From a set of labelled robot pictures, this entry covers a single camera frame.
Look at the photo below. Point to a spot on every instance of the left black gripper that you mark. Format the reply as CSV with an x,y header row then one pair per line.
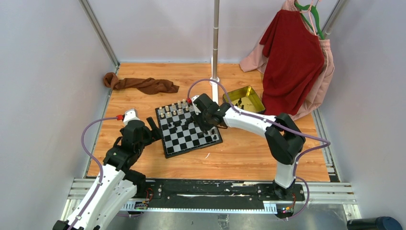
x,y
152,134

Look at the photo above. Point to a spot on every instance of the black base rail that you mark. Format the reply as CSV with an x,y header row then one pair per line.
x,y
216,194

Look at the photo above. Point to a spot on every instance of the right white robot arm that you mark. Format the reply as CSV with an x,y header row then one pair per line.
x,y
281,133

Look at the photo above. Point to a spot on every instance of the metal pole with base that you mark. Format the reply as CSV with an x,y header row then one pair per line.
x,y
214,59

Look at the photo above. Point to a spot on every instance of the dark blue object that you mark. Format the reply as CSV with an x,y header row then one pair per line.
x,y
379,223

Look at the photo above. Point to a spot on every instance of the red shirt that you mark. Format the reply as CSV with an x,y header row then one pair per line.
x,y
295,60

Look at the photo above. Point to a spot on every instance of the green hanger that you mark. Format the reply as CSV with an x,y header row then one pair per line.
x,y
313,16

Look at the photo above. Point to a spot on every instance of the black white chessboard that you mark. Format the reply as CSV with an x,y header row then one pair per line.
x,y
180,134

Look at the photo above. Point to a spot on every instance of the gold metal tin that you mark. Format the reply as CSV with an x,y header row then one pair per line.
x,y
247,99

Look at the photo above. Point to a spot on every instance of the pink garment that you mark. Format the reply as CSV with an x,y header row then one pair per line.
x,y
256,61

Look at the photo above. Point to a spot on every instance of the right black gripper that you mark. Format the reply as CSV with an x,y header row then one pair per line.
x,y
197,116

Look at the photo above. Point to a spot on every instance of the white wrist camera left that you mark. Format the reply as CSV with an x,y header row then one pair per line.
x,y
130,115

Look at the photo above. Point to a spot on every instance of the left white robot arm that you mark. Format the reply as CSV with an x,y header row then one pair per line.
x,y
116,182

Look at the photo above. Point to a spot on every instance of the brown cloth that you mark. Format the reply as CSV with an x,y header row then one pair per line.
x,y
149,86

